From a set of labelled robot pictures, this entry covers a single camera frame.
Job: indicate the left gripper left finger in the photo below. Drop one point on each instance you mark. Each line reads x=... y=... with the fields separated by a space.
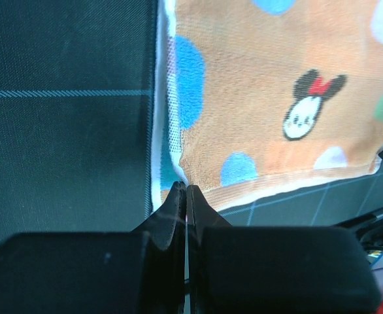
x=141 y=271

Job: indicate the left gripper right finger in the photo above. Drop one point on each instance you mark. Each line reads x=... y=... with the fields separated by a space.
x=274 y=269

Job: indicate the orange polka dot towel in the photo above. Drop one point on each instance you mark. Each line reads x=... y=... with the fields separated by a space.
x=257 y=98

